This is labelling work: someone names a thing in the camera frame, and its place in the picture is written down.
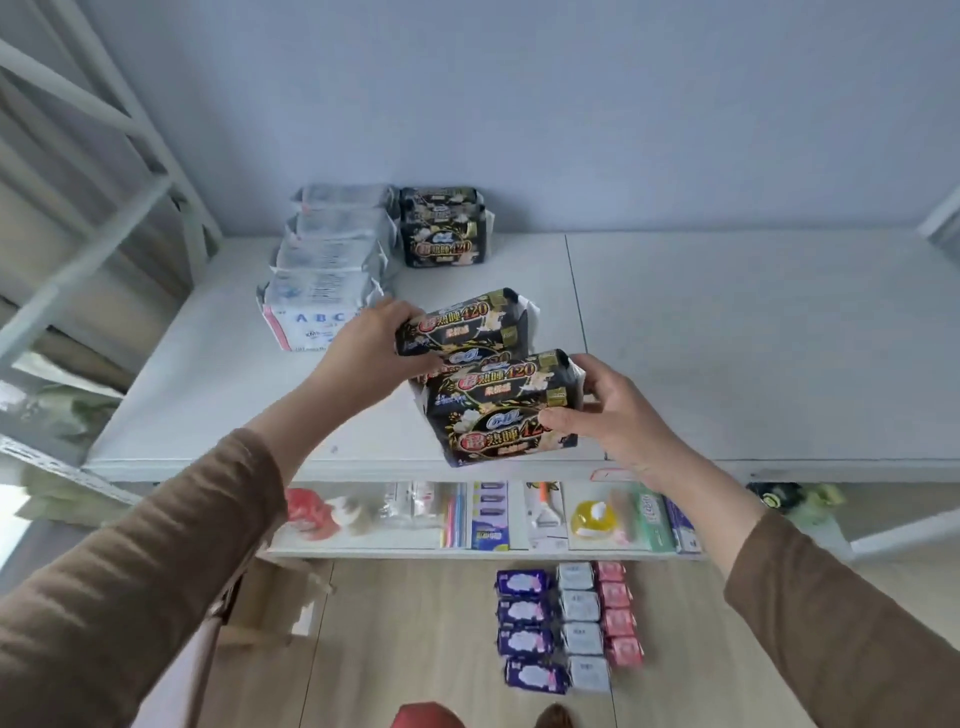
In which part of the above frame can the white metal rack frame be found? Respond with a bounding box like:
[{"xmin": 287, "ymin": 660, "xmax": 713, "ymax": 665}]
[{"xmin": 0, "ymin": 0, "xmax": 226, "ymax": 511}]

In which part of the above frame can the pack of coloured sticks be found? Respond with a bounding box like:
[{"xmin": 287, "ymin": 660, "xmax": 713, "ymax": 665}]
[{"xmin": 438, "ymin": 482, "xmax": 468, "ymax": 551}]

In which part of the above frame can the yellow item in clear pack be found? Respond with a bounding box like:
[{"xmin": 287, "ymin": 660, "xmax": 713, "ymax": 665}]
[{"xmin": 569, "ymin": 498, "xmax": 621, "ymax": 544}]

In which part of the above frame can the brown cardboard box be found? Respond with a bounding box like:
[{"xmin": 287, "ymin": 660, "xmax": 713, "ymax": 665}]
[{"xmin": 216, "ymin": 558, "xmax": 336, "ymax": 651}]

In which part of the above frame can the pale pink pack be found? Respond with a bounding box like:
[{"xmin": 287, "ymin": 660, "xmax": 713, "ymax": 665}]
[{"xmin": 610, "ymin": 487, "xmax": 639, "ymax": 546}]

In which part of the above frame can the blue white box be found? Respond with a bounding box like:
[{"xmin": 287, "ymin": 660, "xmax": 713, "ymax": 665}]
[{"xmin": 663, "ymin": 495, "xmax": 704, "ymax": 555}]

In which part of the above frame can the person's right hand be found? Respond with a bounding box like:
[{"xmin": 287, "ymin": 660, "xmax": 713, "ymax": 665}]
[{"xmin": 538, "ymin": 352, "xmax": 678, "ymax": 490}]

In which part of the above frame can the black floral pad packet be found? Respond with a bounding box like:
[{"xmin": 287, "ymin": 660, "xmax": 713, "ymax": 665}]
[
  {"xmin": 395, "ymin": 288, "xmax": 541, "ymax": 387},
  {"xmin": 399, "ymin": 216, "xmax": 496, "ymax": 269},
  {"xmin": 399, "ymin": 186, "xmax": 485, "ymax": 223},
  {"xmin": 411, "ymin": 348, "xmax": 588, "ymax": 468}
]

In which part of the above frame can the green box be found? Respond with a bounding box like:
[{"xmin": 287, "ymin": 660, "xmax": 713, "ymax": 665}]
[{"xmin": 630, "ymin": 486, "xmax": 674, "ymax": 554}]

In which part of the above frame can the black green packet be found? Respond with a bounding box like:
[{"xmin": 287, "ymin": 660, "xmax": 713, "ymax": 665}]
[{"xmin": 745, "ymin": 482, "xmax": 805, "ymax": 516}]

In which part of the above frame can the red plastic packet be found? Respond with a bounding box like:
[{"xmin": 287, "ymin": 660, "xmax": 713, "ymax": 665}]
[{"xmin": 285, "ymin": 487, "xmax": 343, "ymax": 543}]

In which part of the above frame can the blue white card pack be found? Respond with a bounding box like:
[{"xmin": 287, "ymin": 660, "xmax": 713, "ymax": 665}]
[{"xmin": 470, "ymin": 481, "xmax": 512, "ymax": 553}]

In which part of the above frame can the clear plastic packet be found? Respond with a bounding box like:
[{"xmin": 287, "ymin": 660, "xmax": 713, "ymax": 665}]
[{"xmin": 378, "ymin": 482, "xmax": 444, "ymax": 528}]

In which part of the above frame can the beige soft item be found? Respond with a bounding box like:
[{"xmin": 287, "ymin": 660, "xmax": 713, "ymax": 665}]
[{"xmin": 328, "ymin": 495, "xmax": 381, "ymax": 538}]

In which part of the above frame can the person's left forearm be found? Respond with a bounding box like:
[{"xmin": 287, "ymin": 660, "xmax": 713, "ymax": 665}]
[{"xmin": 0, "ymin": 375, "xmax": 363, "ymax": 728}]

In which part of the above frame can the red shoe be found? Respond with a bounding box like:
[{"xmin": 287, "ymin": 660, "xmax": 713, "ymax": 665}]
[{"xmin": 390, "ymin": 702, "xmax": 467, "ymax": 728}]

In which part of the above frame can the purple pad packet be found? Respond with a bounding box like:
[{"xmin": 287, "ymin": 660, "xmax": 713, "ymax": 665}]
[
  {"xmin": 498, "ymin": 625, "xmax": 558, "ymax": 658},
  {"xmin": 495, "ymin": 597, "xmax": 557, "ymax": 628},
  {"xmin": 504, "ymin": 657, "xmax": 570, "ymax": 696},
  {"xmin": 495, "ymin": 569, "xmax": 554, "ymax": 601}
]

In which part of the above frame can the green plastic wrapped bundle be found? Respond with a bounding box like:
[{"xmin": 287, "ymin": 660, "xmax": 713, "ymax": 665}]
[{"xmin": 0, "ymin": 351, "xmax": 125, "ymax": 455}]

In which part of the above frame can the person's left hand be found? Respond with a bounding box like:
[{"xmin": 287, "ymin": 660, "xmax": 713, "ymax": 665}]
[{"xmin": 307, "ymin": 298, "xmax": 445, "ymax": 423}]

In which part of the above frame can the orange razor blister pack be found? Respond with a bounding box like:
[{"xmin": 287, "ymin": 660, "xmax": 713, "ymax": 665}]
[{"xmin": 524, "ymin": 481, "xmax": 570, "ymax": 555}]

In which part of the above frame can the white shelf unit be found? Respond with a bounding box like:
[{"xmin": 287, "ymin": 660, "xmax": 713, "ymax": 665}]
[{"xmin": 81, "ymin": 183, "xmax": 960, "ymax": 565}]

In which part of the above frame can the person's right forearm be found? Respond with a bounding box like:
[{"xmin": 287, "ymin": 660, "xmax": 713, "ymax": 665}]
[{"xmin": 621, "ymin": 441, "xmax": 960, "ymax": 728}]

